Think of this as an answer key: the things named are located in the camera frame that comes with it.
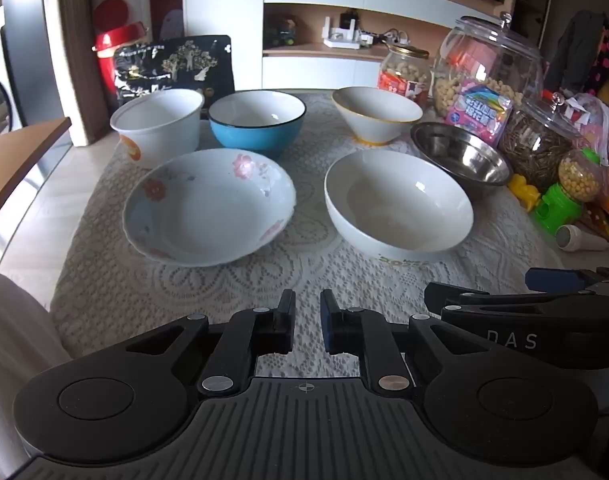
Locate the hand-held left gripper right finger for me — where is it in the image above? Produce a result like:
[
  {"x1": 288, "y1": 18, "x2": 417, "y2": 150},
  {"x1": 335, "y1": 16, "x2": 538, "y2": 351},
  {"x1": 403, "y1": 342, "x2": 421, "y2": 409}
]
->
[{"x1": 320, "y1": 288, "x2": 490, "y2": 396}]

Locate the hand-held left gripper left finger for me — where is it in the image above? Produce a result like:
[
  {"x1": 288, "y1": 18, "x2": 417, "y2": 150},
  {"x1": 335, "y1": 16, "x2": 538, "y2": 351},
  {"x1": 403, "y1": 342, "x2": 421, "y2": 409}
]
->
[{"x1": 126, "y1": 289, "x2": 296, "y2": 396}]

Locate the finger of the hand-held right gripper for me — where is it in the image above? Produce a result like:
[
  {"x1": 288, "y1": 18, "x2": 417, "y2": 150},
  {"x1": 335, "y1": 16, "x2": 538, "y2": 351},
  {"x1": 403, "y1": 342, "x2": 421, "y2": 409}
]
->
[
  {"x1": 525, "y1": 267, "x2": 609, "y2": 293},
  {"x1": 424, "y1": 282, "x2": 585, "y2": 313}
]

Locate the large white bowl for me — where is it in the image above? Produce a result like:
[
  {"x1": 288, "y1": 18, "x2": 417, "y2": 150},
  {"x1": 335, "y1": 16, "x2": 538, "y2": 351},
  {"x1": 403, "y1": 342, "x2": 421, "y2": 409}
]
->
[{"x1": 324, "y1": 150, "x2": 475, "y2": 266}]

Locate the floral deep plate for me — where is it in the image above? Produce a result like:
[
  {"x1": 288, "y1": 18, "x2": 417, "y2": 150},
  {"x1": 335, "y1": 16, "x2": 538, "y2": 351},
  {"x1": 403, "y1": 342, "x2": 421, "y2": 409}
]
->
[{"x1": 122, "y1": 148, "x2": 298, "y2": 267}]

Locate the stainless steel bowl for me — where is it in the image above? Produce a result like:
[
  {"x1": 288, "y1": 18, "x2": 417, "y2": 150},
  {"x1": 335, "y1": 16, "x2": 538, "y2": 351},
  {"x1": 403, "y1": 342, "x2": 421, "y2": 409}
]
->
[{"x1": 410, "y1": 121, "x2": 514, "y2": 187}]

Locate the blue-rimmed bowl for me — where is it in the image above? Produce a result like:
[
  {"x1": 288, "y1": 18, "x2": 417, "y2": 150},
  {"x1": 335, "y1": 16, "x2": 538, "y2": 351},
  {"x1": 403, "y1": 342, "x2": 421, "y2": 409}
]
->
[{"x1": 208, "y1": 90, "x2": 307, "y2": 160}]

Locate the white bowl with yellow rim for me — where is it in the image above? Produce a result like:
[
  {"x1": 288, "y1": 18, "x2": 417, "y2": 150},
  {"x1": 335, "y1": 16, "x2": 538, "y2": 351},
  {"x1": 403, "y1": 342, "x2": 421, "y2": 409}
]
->
[{"x1": 331, "y1": 86, "x2": 425, "y2": 147}]

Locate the white bowl with orange print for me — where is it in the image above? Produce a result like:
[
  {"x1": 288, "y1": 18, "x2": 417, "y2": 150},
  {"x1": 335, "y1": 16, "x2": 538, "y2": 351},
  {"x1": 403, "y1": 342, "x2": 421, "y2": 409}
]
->
[{"x1": 109, "y1": 88, "x2": 206, "y2": 168}]

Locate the white lace tablecloth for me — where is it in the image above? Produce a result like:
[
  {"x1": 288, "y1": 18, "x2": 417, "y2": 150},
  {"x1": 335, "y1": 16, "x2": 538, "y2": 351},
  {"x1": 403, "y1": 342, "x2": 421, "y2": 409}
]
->
[{"x1": 49, "y1": 89, "x2": 565, "y2": 378}]

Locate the white handheld device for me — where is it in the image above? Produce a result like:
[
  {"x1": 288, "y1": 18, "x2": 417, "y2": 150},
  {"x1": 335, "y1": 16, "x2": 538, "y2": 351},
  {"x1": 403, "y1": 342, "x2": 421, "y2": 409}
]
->
[{"x1": 555, "y1": 224, "x2": 609, "y2": 252}]

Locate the green toy candy dispenser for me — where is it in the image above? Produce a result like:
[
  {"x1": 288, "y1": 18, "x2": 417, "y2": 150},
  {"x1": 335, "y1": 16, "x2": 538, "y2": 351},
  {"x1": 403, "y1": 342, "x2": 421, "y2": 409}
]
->
[{"x1": 530, "y1": 147, "x2": 609, "y2": 236}]

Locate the yellow plastic toy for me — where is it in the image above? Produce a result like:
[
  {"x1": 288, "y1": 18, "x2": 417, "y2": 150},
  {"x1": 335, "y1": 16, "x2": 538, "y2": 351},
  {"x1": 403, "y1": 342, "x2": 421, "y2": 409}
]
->
[{"x1": 507, "y1": 174, "x2": 542, "y2": 211}]

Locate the glass jar of sunflower seeds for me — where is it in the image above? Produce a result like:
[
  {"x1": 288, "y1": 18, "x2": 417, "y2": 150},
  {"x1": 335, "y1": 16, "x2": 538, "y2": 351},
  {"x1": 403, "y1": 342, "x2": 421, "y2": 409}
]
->
[{"x1": 498, "y1": 91, "x2": 592, "y2": 193}]

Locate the pink plastic bag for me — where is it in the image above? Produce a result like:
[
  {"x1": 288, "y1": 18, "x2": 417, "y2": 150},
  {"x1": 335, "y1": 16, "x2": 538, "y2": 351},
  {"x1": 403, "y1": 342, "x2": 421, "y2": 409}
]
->
[{"x1": 559, "y1": 92, "x2": 609, "y2": 168}]

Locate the pink marshmallow packet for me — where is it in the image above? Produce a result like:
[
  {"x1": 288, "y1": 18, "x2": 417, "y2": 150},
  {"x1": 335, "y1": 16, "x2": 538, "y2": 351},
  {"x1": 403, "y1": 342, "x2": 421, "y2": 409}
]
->
[{"x1": 444, "y1": 77, "x2": 515, "y2": 148}]

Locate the small glass jar gold lid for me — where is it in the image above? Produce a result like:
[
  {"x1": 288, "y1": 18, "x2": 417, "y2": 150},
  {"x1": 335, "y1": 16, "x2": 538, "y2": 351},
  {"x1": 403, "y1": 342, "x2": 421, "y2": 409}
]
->
[{"x1": 378, "y1": 42, "x2": 431, "y2": 98}]

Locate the large glass jar with lid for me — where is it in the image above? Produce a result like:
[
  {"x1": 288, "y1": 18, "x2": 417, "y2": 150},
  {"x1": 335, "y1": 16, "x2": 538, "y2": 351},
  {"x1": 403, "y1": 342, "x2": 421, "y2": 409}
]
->
[{"x1": 431, "y1": 12, "x2": 545, "y2": 118}]

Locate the dark hanging clothing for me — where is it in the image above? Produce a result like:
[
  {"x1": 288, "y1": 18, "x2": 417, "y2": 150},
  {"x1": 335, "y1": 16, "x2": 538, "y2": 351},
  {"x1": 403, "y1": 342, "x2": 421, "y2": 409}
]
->
[{"x1": 544, "y1": 10, "x2": 609, "y2": 96}]

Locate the black snack bag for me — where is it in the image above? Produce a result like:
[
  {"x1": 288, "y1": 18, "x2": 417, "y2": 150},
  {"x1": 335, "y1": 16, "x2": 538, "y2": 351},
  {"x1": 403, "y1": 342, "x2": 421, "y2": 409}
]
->
[{"x1": 113, "y1": 35, "x2": 235, "y2": 111}]

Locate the white router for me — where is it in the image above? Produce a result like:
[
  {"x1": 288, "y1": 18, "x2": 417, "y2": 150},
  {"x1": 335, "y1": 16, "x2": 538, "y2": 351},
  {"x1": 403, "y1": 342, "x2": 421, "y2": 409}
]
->
[{"x1": 323, "y1": 16, "x2": 361, "y2": 50}]

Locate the green toy tractor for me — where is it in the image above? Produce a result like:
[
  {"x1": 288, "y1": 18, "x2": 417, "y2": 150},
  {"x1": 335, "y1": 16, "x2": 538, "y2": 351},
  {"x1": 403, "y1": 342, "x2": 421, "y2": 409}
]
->
[{"x1": 264, "y1": 15, "x2": 298, "y2": 46}]

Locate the person's light clothing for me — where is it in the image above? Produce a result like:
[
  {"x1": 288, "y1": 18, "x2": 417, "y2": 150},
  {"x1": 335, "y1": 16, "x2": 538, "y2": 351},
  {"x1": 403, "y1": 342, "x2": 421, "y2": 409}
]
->
[{"x1": 0, "y1": 269, "x2": 72, "y2": 461}]

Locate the white printed skateboard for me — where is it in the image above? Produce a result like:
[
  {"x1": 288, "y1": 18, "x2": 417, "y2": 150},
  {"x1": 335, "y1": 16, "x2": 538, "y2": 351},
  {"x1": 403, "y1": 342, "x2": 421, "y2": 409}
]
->
[{"x1": 159, "y1": 7, "x2": 185, "y2": 41}]

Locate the brown wooden side table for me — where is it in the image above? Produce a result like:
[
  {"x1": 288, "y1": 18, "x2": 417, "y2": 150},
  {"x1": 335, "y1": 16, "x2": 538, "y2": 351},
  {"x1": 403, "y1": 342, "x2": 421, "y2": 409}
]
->
[{"x1": 0, "y1": 116, "x2": 72, "y2": 216}]

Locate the red trash bin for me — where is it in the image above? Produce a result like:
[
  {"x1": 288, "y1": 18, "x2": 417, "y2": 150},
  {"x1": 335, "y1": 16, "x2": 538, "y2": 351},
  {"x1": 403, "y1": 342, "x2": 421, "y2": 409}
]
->
[{"x1": 92, "y1": 0, "x2": 150, "y2": 58}]

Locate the grey ribbed pillar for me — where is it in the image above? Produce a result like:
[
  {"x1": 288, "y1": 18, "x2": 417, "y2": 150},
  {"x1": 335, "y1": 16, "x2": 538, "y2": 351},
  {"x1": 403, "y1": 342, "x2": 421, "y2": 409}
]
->
[{"x1": 2, "y1": 0, "x2": 115, "y2": 147}]

